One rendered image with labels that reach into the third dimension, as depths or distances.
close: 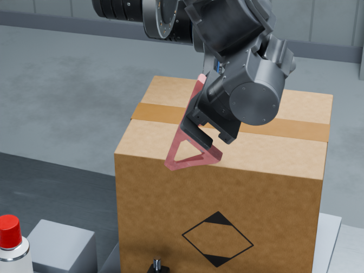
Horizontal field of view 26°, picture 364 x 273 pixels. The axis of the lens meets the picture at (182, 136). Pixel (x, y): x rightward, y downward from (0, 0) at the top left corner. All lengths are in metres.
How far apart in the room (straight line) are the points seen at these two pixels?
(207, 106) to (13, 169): 0.73
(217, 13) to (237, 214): 0.35
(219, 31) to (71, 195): 0.70
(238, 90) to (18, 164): 0.84
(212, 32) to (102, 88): 2.65
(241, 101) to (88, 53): 3.02
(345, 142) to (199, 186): 2.14
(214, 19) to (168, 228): 0.39
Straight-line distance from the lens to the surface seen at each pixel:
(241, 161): 1.12
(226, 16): 0.93
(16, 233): 1.09
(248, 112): 0.90
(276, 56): 0.94
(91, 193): 1.55
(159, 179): 1.14
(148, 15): 1.56
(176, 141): 0.98
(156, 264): 1.15
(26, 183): 1.59
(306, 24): 3.81
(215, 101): 0.98
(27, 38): 4.08
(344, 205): 2.91
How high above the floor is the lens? 1.76
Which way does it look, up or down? 33 degrees down
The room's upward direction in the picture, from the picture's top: straight up
